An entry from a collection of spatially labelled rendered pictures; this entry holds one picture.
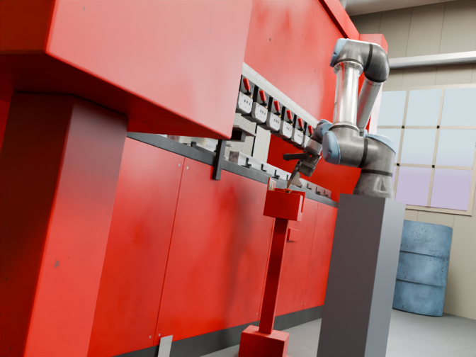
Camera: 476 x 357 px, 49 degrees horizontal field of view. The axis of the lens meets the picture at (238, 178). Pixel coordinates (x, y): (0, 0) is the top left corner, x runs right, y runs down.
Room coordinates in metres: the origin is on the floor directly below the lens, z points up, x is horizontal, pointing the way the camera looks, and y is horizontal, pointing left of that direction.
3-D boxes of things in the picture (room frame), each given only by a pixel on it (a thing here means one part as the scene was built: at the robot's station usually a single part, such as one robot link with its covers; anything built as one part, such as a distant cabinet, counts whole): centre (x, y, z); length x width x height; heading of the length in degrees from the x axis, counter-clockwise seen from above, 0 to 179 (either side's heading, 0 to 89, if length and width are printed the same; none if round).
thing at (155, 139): (2.84, -0.10, 0.85); 3.00 x 0.21 x 0.04; 153
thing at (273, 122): (2.97, -0.12, 1.26); 0.15 x 0.09 x 0.17; 153
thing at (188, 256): (2.84, -0.10, 0.42); 3.00 x 0.21 x 0.83; 153
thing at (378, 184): (1.90, -0.50, 0.82); 0.15 x 0.15 x 0.10
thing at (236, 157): (3.41, -0.35, 0.92); 1.68 x 0.06 x 0.10; 153
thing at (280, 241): (2.48, -0.24, 0.39); 0.06 x 0.06 x 0.54; 77
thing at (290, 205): (2.48, -0.24, 0.75); 0.20 x 0.16 x 0.18; 167
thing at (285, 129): (3.15, -0.22, 1.26); 0.15 x 0.09 x 0.17; 153
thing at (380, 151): (1.90, -0.50, 0.94); 0.13 x 0.12 x 0.14; 91
